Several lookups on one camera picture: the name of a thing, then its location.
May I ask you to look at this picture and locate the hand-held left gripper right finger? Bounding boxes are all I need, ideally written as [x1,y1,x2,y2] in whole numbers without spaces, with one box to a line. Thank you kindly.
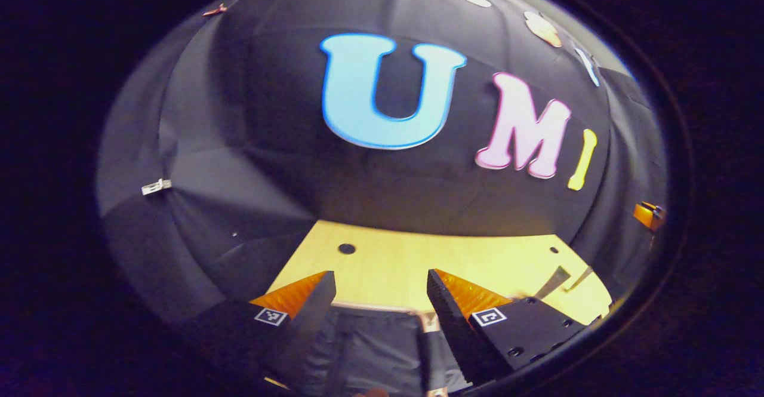
[426,269,592,389]

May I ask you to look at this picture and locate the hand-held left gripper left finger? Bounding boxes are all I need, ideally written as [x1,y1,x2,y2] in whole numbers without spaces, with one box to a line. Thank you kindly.
[179,270,337,393]

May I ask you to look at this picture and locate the silver skin care tube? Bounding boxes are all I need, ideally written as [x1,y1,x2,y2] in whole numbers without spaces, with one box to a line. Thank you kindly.
[534,266,572,300]

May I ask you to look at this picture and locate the black backdrop cloth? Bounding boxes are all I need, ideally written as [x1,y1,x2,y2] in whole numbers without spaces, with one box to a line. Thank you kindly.
[95,0,669,338]

